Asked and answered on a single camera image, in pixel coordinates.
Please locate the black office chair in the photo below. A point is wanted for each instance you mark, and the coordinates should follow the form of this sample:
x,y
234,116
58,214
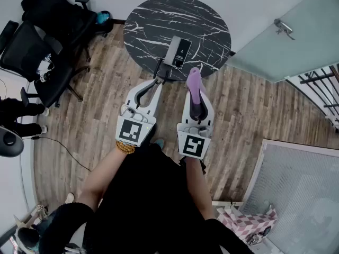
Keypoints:
x,y
58,12
23,54

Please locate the person's left forearm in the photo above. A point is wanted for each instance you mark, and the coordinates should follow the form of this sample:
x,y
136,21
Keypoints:
x,y
103,176

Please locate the white black device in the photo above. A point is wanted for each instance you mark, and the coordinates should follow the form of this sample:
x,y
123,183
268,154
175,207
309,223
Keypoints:
x,y
43,67

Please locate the person's light blue shoe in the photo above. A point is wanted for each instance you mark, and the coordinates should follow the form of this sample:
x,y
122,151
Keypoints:
x,y
159,142

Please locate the black rectangular device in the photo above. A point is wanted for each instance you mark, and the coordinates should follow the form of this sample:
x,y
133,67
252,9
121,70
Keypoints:
x,y
180,52

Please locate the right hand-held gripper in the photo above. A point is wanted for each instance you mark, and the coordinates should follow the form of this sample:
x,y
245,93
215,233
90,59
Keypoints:
x,y
193,144

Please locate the teal round object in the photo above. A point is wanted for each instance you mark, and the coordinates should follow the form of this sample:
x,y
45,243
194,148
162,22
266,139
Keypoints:
x,y
103,17

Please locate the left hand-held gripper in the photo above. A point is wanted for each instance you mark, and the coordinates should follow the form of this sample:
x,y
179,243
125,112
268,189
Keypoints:
x,y
129,131

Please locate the person's right forearm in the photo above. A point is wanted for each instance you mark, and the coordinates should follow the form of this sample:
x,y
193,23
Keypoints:
x,y
198,184

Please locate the grey black machine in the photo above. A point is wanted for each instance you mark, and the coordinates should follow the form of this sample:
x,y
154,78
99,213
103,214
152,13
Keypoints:
x,y
10,141

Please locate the white-framed frosted glass panel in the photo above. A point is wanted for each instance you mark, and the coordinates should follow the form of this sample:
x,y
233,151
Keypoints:
x,y
299,194

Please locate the pink checkered bag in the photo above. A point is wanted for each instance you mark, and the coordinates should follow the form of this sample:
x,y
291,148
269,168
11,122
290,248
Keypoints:
x,y
249,221

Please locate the black railing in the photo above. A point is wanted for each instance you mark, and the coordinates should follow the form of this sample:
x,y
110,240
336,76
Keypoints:
x,y
317,83

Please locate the frosted glass door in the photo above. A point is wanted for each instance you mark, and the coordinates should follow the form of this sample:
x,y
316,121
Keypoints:
x,y
291,36

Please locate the purple cloth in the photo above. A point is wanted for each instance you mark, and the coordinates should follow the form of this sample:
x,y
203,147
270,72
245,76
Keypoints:
x,y
194,83

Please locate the person's black clothing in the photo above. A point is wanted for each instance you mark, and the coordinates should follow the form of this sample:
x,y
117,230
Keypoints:
x,y
148,208

